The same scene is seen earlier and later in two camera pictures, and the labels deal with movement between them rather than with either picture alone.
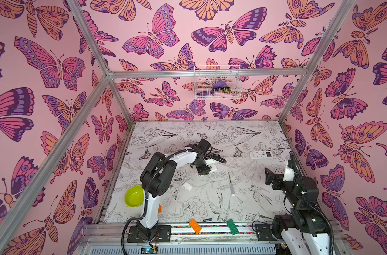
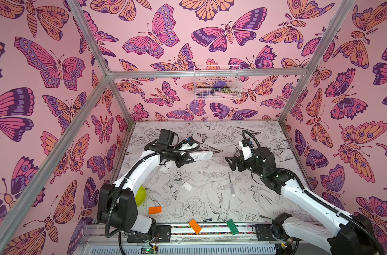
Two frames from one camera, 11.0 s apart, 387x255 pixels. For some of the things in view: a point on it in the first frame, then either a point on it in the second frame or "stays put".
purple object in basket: (220, 84) stays put
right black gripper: (277, 178) to (242, 163)
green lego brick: (232, 227) stays put
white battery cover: (187, 186) stays put
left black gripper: (205, 170) to (182, 159)
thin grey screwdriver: (232, 186) stays put
